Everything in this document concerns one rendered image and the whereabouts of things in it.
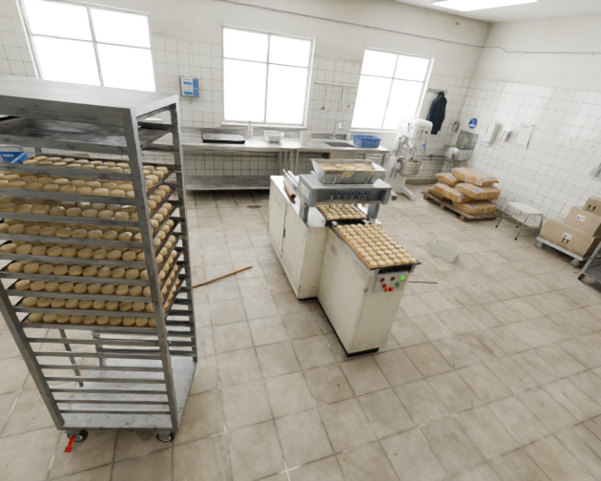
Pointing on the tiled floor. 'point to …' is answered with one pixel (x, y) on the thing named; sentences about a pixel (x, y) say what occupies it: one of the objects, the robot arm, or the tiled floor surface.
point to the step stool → (524, 217)
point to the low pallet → (459, 209)
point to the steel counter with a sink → (338, 149)
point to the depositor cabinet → (298, 240)
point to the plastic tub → (445, 250)
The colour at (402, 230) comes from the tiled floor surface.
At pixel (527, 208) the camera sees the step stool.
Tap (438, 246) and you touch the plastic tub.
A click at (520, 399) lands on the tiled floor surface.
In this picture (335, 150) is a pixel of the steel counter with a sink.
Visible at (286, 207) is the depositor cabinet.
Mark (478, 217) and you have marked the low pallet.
